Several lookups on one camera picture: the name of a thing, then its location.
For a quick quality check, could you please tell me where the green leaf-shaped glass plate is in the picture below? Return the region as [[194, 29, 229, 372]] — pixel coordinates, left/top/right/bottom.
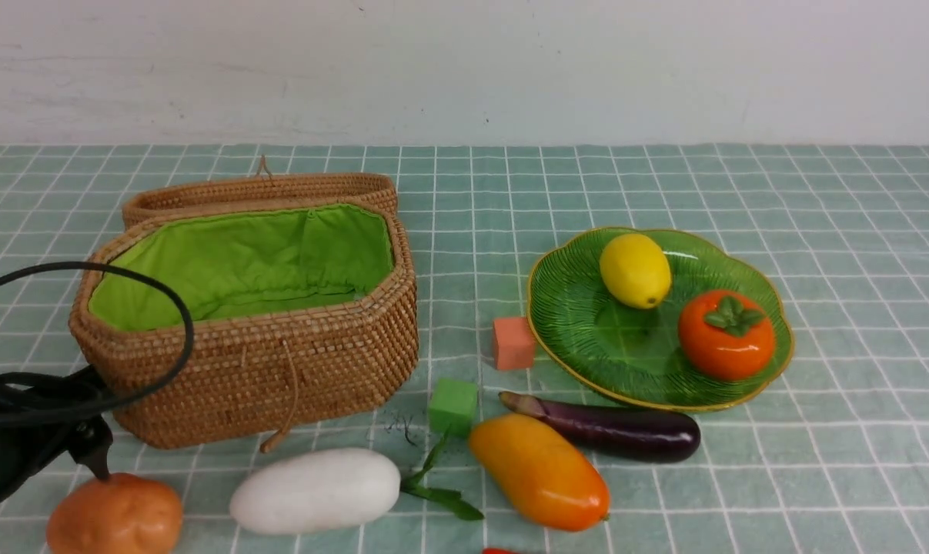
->
[[526, 225, 796, 412]]

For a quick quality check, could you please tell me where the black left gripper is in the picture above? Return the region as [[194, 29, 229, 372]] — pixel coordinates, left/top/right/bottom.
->
[[0, 362, 115, 516]]

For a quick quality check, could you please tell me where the white radish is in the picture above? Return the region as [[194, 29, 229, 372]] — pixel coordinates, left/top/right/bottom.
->
[[229, 448, 402, 536]]

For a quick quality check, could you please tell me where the green foam cube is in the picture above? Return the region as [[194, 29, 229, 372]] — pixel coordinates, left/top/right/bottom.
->
[[426, 378, 479, 439]]

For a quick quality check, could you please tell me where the yellow lemon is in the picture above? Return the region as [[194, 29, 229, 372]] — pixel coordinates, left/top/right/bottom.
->
[[599, 232, 672, 311]]

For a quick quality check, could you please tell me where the black cable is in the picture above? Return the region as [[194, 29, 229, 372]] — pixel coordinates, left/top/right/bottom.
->
[[0, 261, 196, 429]]

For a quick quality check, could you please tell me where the woven rattan basket lid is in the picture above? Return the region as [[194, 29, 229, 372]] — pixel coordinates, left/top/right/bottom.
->
[[122, 157, 398, 228]]

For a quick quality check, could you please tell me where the purple eggplant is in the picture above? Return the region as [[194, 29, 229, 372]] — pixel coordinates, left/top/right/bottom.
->
[[498, 392, 701, 464]]

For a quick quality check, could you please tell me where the orange persimmon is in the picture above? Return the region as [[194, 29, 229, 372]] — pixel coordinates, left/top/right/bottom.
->
[[677, 289, 777, 382]]

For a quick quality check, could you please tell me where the woven rattan basket green lining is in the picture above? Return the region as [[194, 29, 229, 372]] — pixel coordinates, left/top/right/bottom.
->
[[69, 202, 420, 450]]

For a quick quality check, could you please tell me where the orange yellow mango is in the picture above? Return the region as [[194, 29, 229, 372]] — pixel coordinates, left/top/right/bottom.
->
[[468, 413, 610, 532]]

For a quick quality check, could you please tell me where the orange foam cube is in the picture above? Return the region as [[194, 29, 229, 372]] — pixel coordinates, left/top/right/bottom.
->
[[493, 316, 537, 372]]

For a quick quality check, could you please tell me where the brown potato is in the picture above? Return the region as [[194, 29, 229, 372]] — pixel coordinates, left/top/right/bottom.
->
[[46, 472, 183, 553]]

